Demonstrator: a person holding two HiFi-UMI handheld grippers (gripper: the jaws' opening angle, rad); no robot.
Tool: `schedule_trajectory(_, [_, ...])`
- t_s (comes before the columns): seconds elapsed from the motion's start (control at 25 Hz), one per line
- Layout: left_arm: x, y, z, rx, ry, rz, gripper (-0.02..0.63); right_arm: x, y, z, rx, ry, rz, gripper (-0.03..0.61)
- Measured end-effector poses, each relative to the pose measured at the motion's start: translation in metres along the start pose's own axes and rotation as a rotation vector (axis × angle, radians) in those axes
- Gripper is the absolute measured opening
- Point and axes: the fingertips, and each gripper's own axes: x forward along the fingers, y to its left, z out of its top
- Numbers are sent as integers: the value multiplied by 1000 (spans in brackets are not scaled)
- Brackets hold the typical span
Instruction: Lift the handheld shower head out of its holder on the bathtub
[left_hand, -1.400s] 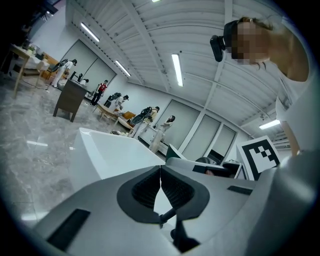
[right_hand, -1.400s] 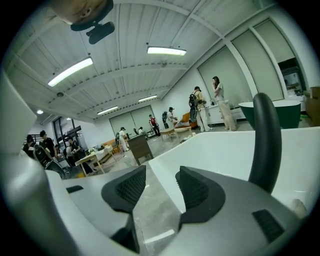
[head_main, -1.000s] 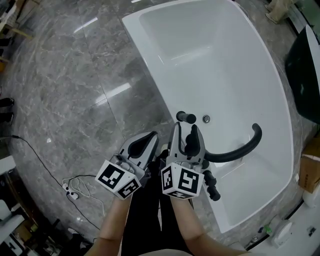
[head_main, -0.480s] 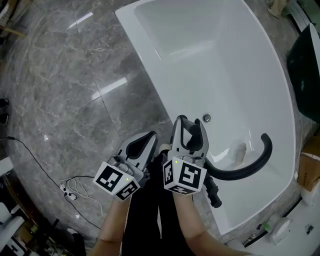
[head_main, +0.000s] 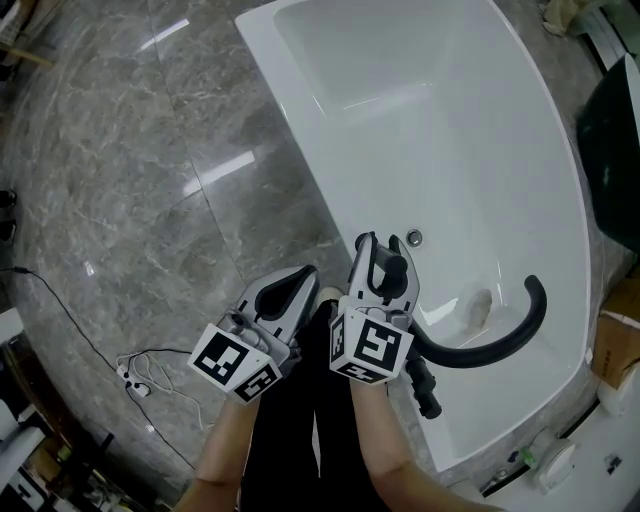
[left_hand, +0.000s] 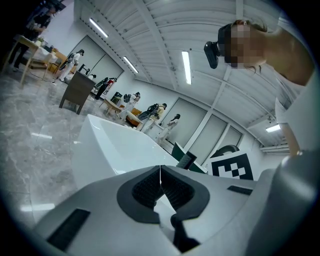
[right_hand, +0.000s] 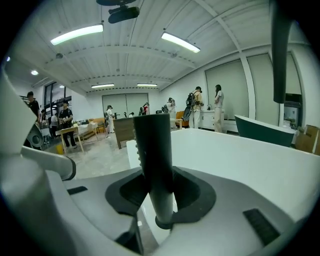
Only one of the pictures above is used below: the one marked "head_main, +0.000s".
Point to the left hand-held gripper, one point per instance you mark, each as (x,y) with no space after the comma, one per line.
(225,357)

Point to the brown cardboard box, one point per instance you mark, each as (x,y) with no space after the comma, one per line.
(617,340)

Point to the white round device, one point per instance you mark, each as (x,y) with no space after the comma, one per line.
(557,465)

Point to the black handheld shower head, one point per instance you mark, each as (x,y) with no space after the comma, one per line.
(393,264)

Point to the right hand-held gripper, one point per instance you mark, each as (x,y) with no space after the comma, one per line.
(372,345)

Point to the dark green basin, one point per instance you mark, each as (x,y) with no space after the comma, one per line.
(612,160)

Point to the person's left forearm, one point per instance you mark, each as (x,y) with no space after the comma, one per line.
(225,450)

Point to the round metal bathtub drain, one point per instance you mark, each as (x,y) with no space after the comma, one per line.
(415,236)

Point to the person's right forearm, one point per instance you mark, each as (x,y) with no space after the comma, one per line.
(385,450)

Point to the person's light shoe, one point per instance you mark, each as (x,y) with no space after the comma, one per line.
(327,294)

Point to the person's black trousers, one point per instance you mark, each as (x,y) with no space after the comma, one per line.
(290,440)

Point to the white power strip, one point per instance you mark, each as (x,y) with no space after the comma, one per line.
(132,382)

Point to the white bathtub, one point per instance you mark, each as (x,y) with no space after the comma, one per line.
(450,150)

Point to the wooden plank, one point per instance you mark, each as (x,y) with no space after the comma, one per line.
(30,54)

